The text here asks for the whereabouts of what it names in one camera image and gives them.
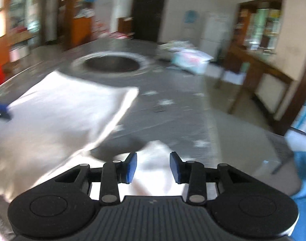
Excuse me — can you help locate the pastel tissue pack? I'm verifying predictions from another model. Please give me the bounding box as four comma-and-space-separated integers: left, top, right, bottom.
172, 49, 212, 75

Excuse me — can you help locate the grey star tablecloth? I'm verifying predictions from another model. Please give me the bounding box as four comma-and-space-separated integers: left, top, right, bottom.
0, 39, 302, 241

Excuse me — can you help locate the glass display cabinet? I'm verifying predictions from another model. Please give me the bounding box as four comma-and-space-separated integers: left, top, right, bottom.
7, 0, 49, 49

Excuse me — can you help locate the white refrigerator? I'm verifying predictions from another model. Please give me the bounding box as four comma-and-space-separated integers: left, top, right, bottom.
200, 12, 229, 59

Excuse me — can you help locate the round built-in induction hob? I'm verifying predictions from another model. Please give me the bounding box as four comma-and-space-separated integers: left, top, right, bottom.
70, 51, 151, 75

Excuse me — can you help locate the brown wooden doorway frame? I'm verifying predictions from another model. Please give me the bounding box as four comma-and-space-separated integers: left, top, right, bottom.
275, 53, 306, 136

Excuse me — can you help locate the crumpled plastic bag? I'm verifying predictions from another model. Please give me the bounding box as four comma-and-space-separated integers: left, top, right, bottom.
157, 40, 197, 56

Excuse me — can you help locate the cream white garment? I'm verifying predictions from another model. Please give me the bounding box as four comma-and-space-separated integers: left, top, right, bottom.
0, 70, 191, 204

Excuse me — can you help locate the orange wooden shelf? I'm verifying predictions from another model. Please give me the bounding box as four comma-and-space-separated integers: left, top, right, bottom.
57, 0, 99, 51

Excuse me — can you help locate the wooden wall cabinet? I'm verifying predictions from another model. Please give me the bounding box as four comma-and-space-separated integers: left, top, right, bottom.
233, 0, 287, 56

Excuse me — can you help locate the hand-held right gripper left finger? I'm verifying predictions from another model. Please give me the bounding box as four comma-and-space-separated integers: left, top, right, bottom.
54, 152, 138, 204

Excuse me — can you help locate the pale green box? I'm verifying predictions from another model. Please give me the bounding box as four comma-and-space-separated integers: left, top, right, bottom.
240, 61, 252, 75

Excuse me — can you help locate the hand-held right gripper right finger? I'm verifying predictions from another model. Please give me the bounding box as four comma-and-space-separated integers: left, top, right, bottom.
169, 151, 255, 204

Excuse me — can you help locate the dark wooden door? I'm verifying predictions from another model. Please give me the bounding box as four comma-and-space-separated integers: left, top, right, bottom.
131, 0, 168, 43

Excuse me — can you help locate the blue wall poster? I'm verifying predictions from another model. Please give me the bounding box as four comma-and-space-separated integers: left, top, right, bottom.
184, 10, 199, 25

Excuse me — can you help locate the wooden sideboard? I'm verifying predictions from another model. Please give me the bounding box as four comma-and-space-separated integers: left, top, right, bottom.
215, 43, 297, 121

